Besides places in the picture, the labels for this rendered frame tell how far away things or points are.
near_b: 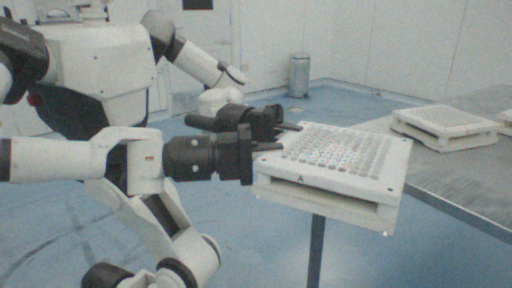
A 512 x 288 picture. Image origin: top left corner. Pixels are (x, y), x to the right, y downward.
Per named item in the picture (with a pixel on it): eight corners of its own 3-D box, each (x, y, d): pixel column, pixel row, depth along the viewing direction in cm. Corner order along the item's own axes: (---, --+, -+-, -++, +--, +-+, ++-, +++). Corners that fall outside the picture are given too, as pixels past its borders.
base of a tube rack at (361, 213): (407, 169, 70) (409, 159, 69) (392, 236, 50) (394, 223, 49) (299, 146, 81) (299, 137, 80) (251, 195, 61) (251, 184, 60)
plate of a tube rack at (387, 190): (411, 147, 68) (413, 138, 67) (398, 209, 48) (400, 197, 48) (300, 127, 79) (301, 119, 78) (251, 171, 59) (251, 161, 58)
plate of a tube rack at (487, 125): (441, 108, 132) (442, 103, 131) (501, 129, 110) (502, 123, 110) (391, 115, 124) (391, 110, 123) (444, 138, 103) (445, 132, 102)
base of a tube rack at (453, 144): (438, 120, 134) (440, 115, 133) (496, 143, 112) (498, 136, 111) (389, 127, 126) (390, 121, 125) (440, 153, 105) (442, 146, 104)
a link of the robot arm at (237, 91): (221, 127, 98) (236, 109, 115) (241, 101, 93) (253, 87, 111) (193, 105, 96) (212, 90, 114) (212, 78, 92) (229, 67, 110)
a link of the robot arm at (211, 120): (248, 139, 87) (216, 131, 93) (247, 100, 83) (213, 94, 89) (219, 154, 78) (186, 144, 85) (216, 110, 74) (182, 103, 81)
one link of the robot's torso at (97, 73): (10, 148, 89) (-35, 5, 75) (113, 113, 117) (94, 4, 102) (83, 173, 76) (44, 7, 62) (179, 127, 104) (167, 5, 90)
